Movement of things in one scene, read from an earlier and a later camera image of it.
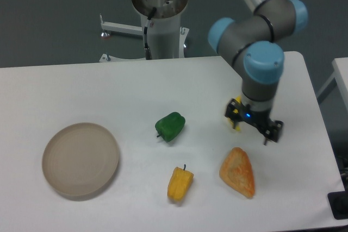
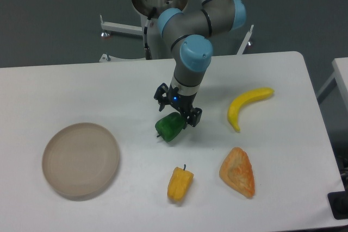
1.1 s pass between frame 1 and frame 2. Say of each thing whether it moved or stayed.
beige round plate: stayed
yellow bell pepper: stayed
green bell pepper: stayed
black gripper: moved
